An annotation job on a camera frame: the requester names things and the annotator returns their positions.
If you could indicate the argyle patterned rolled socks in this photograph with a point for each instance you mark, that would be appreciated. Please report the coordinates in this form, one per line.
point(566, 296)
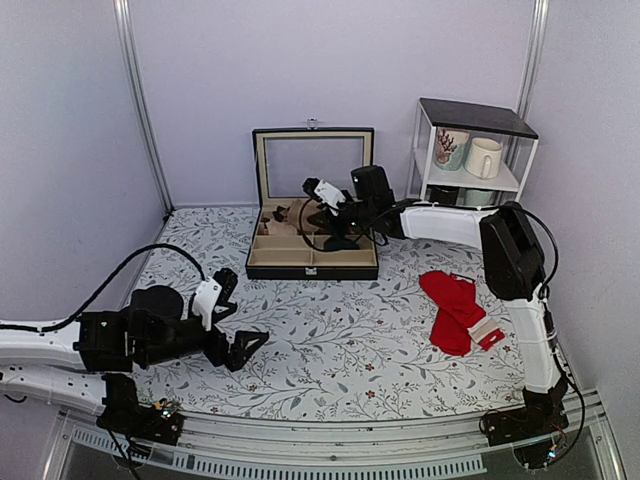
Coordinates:
point(281, 214)

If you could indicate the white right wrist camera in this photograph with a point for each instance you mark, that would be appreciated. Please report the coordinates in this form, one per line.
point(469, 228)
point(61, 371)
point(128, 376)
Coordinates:
point(323, 192)

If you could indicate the left aluminium corner post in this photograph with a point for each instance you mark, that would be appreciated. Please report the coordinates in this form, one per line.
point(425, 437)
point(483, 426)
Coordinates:
point(124, 26)

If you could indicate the white shelf rack black top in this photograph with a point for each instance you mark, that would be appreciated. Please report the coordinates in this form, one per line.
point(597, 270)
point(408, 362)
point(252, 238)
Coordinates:
point(519, 142)

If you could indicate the coral pattern mug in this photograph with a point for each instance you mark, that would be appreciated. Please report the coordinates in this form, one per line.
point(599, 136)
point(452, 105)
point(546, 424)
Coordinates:
point(451, 147)

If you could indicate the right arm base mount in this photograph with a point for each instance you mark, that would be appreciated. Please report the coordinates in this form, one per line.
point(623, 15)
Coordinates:
point(542, 413)

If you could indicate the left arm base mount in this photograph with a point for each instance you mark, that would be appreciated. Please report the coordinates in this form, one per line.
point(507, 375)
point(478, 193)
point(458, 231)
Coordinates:
point(159, 422)

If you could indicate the dark green rolled socks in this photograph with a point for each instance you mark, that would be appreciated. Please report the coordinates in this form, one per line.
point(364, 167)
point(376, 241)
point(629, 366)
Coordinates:
point(335, 244)

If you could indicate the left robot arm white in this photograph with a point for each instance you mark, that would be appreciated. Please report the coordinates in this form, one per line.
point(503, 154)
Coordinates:
point(43, 344)

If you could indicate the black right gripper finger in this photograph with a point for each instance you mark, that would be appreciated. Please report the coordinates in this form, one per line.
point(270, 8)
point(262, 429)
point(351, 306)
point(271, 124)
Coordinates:
point(322, 221)
point(342, 229)

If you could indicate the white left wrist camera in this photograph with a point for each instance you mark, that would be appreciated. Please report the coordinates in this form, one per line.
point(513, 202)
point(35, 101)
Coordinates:
point(220, 286)

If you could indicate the black compartment storage box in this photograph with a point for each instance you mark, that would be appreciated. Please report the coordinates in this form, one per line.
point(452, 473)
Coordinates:
point(285, 158)

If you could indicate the cream white mug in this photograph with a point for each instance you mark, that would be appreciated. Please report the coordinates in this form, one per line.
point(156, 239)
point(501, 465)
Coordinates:
point(484, 158)

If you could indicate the floral patterned table mat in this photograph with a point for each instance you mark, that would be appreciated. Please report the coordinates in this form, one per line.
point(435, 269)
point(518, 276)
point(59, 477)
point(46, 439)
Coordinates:
point(361, 350)

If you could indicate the black mug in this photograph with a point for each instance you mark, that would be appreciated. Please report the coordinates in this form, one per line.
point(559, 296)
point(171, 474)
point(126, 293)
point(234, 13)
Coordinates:
point(444, 195)

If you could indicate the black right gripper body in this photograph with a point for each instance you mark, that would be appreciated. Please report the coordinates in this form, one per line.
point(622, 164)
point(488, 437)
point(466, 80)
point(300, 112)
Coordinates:
point(363, 210)

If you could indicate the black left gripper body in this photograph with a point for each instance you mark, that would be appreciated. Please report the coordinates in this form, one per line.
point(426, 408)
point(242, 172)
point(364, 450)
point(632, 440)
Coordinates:
point(156, 353)

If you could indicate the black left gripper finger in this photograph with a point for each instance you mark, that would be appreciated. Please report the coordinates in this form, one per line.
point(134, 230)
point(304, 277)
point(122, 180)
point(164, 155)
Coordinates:
point(243, 347)
point(223, 309)

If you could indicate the tan ribbed sock pair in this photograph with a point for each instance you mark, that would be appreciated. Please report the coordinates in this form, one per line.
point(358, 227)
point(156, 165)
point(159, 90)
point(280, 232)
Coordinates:
point(299, 211)

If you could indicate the cream rolled socks left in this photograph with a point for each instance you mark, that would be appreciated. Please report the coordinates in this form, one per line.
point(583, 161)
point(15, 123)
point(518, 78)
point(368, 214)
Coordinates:
point(281, 229)

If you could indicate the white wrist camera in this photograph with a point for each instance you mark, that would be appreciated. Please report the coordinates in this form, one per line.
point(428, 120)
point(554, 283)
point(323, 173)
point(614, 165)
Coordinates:
point(220, 286)
point(323, 192)

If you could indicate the aluminium corner post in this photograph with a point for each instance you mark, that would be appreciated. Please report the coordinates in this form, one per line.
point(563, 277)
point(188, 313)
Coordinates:
point(124, 26)
point(533, 55)

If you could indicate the right aluminium corner post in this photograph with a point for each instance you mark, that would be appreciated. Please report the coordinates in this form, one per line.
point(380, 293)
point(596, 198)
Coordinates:
point(533, 55)

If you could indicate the pale green tumbler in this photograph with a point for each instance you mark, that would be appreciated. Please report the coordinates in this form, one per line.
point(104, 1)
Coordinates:
point(478, 197)

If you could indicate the red sock pair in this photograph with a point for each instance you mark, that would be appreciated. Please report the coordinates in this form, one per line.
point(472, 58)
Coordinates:
point(460, 321)

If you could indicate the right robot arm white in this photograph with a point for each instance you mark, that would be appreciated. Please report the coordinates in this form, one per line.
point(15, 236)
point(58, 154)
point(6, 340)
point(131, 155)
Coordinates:
point(513, 258)

